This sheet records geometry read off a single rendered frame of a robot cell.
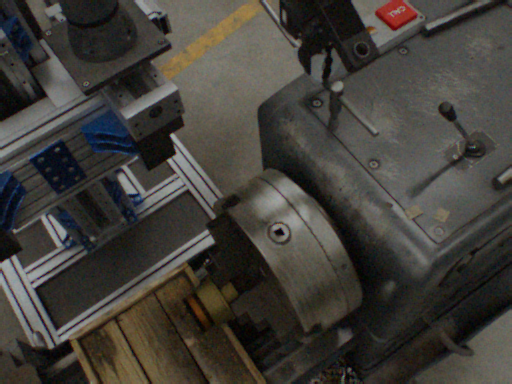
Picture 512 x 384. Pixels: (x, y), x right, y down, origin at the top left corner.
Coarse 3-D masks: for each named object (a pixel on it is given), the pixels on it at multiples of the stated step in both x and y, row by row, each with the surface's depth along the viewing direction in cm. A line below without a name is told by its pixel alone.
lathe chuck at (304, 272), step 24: (240, 192) 97; (264, 192) 94; (216, 216) 108; (240, 216) 91; (264, 216) 90; (288, 216) 90; (264, 240) 88; (288, 240) 88; (312, 240) 89; (264, 264) 90; (288, 264) 87; (312, 264) 88; (288, 288) 87; (312, 288) 89; (336, 288) 90; (312, 312) 90; (336, 312) 94; (312, 336) 95
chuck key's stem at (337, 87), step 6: (336, 84) 86; (342, 84) 86; (330, 90) 86; (336, 90) 85; (342, 90) 85; (330, 96) 87; (336, 96) 86; (330, 102) 88; (336, 102) 88; (330, 108) 90; (336, 108) 89; (330, 114) 92; (336, 114) 91; (330, 120) 93; (336, 120) 93; (330, 126) 95; (336, 126) 94
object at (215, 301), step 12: (204, 288) 97; (216, 288) 96; (228, 288) 98; (192, 300) 97; (204, 300) 96; (216, 300) 96; (228, 300) 98; (192, 312) 96; (204, 312) 96; (216, 312) 96; (228, 312) 97; (204, 324) 96; (216, 324) 97
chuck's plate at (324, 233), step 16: (256, 176) 102; (272, 176) 97; (288, 192) 93; (304, 192) 92; (304, 208) 90; (320, 224) 89; (320, 240) 89; (336, 240) 89; (336, 256) 89; (336, 272) 90; (352, 272) 91; (352, 288) 92; (352, 304) 95
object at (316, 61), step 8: (296, 48) 86; (296, 56) 87; (312, 56) 81; (320, 56) 82; (312, 64) 82; (320, 64) 84; (312, 72) 84; (320, 72) 85; (312, 80) 86; (320, 80) 87
